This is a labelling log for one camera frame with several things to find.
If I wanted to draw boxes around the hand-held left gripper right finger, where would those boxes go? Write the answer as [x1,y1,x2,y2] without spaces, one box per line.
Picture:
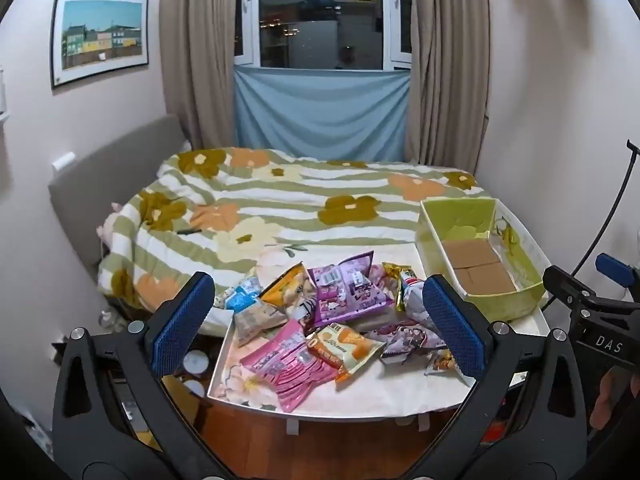
[422,274,588,467]

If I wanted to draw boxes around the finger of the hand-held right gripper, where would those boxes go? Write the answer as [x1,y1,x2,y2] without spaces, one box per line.
[595,253,640,293]
[543,265,601,312]

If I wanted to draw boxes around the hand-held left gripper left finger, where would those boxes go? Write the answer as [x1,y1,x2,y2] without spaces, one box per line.
[51,271,222,467]

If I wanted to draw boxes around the red yellow snack packet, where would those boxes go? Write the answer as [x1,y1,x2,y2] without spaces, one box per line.
[425,350,463,377]

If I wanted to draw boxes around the purple cartoon snack packet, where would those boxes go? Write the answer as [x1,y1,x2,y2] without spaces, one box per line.
[360,317,448,363]

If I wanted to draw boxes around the white red snack packet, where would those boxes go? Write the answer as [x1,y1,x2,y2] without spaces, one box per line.
[400,272,436,326]

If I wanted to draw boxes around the blue white snack packet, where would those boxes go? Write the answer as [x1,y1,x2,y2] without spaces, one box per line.
[224,276,263,311]

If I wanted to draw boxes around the beige blue snack packet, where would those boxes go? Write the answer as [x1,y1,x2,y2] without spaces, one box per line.
[232,299,290,347]

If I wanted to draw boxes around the green cardboard box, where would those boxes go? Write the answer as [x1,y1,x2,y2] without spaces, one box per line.
[416,198,547,322]

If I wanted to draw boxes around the white orange snack packet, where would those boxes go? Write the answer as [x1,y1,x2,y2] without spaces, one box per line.
[305,324,387,383]

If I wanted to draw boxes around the large pink snack packet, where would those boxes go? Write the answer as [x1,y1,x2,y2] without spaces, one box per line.
[240,320,337,413]

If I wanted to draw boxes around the person's right hand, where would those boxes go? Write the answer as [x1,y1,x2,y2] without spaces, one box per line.
[589,364,628,432]

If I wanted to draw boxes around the gold brown snack packet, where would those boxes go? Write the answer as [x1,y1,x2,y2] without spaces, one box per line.
[382,261,416,313]

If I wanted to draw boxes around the white folding table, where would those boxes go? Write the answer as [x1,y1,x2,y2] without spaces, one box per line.
[206,242,547,433]

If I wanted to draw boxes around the floral striped blanket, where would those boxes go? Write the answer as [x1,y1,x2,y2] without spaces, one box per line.
[97,147,486,311]

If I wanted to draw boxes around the grey bed headboard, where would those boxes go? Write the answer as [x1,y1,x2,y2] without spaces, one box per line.
[48,114,193,271]

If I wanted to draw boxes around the beige curtain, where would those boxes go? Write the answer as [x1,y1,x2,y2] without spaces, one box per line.
[405,0,491,173]
[160,0,243,151]

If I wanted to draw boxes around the light blue cloth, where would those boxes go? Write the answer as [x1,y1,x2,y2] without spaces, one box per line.
[232,64,412,163]

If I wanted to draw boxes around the framed picture of houses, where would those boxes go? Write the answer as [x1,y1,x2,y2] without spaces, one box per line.
[50,0,150,90]

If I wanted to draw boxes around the white framed window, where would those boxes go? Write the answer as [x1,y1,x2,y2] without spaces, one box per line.
[234,0,413,72]

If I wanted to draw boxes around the black curved cable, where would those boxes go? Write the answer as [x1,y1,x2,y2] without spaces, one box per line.
[572,140,640,276]

